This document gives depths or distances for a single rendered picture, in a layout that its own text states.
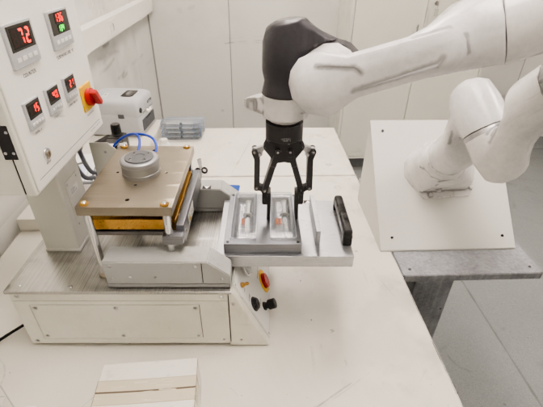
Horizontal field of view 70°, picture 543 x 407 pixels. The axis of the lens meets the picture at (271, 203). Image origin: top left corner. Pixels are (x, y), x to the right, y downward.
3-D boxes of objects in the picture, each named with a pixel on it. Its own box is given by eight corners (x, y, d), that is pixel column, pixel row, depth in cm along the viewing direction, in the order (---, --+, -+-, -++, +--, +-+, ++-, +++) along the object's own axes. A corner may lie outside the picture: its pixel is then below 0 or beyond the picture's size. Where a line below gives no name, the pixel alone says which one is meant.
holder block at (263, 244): (224, 253, 84) (223, 243, 82) (230, 202, 100) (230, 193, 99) (300, 253, 84) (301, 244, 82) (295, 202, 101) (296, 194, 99)
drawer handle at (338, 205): (342, 245, 86) (344, 231, 84) (332, 207, 99) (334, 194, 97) (351, 245, 86) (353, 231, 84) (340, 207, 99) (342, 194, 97)
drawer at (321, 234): (216, 269, 85) (214, 241, 81) (225, 211, 103) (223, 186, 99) (351, 270, 85) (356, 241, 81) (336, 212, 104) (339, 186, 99)
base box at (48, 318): (33, 346, 89) (6, 293, 80) (94, 242, 120) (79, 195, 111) (268, 346, 90) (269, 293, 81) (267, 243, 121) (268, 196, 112)
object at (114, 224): (94, 235, 80) (82, 195, 75) (126, 181, 99) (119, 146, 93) (178, 235, 81) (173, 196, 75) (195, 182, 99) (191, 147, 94)
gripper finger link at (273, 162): (282, 151, 79) (275, 149, 79) (267, 195, 85) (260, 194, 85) (282, 143, 83) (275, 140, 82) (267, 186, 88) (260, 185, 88)
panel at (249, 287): (269, 337, 91) (232, 285, 82) (268, 253, 116) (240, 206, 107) (276, 335, 91) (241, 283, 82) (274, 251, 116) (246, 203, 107)
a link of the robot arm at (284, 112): (310, 99, 71) (309, 127, 74) (305, 80, 82) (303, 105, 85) (242, 99, 71) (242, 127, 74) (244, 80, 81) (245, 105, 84)
